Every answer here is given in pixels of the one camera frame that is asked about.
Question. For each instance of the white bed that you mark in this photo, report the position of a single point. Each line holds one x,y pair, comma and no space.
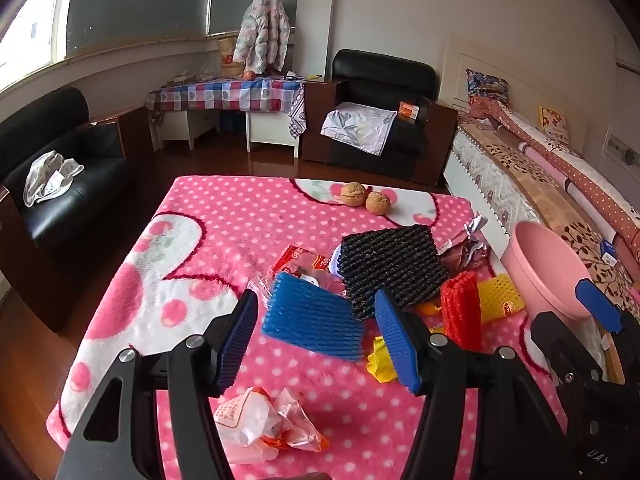
475,160

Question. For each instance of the black foam net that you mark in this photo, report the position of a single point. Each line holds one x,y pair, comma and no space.
390,265

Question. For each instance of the pink plastic bucket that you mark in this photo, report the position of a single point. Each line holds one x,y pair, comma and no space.
540,270

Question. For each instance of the white wardrobe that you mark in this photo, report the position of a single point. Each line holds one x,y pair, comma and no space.
625,145

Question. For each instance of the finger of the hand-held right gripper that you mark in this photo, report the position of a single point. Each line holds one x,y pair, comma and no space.
555,335
597,295

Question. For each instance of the white patterned puffer jacket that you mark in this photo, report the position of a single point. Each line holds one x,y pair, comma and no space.
262,30

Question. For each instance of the brown walnut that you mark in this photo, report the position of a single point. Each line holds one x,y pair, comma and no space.
353,194
378,202

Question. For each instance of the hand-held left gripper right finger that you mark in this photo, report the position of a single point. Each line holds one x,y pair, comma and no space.
395,345

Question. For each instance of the red foam net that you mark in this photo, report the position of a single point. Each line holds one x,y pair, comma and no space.
460,305

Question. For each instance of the pink polka dot blanket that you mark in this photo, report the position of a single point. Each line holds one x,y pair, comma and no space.
225,220

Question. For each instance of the red white snack packet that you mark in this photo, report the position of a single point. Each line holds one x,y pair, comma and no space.
300,260

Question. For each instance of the brown paper bag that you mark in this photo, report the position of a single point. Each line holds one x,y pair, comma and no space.
227,57

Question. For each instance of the small orange box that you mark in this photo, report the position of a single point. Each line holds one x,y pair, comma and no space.
409,110

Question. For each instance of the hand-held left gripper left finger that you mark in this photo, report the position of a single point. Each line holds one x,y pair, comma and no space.
240,340

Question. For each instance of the orange white plastic wrapper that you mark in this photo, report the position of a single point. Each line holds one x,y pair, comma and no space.
250,415

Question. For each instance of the blue foam net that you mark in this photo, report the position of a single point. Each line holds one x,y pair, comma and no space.
310,315

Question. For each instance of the white desk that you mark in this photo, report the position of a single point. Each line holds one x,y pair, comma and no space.
270,127

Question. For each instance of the crumpled white cloth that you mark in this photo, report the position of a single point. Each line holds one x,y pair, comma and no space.
45,175

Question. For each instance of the silver foil wrapper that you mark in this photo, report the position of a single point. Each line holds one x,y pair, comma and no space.
465,252

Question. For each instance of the yellow foam net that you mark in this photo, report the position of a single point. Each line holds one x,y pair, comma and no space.
500,295

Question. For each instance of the blue tissue pack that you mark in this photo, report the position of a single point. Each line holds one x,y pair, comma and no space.
610,250

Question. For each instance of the polka dot rolled quilt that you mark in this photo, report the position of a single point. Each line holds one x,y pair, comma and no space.
600,200

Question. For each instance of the floral white cloth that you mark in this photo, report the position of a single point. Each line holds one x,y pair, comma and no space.
357,127

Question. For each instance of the yellow floral pillow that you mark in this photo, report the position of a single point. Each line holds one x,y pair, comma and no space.
552,119

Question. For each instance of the black leather armchair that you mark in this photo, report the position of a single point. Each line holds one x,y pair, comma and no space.
380,67

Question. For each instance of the brown leaf bed blanket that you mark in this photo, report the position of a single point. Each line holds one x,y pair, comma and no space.
525,170

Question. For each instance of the black leather sofa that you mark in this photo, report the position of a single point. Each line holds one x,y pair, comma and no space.
65,205

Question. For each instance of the colourful cartoon pillow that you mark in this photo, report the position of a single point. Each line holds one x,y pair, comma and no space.
487,85

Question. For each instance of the plaid hanging towel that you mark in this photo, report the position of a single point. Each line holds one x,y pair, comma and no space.
296,115

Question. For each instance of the orange peel piece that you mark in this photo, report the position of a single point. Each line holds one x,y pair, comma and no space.
430,308

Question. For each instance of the yellow wrapper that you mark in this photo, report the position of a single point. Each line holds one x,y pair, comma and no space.
380,360

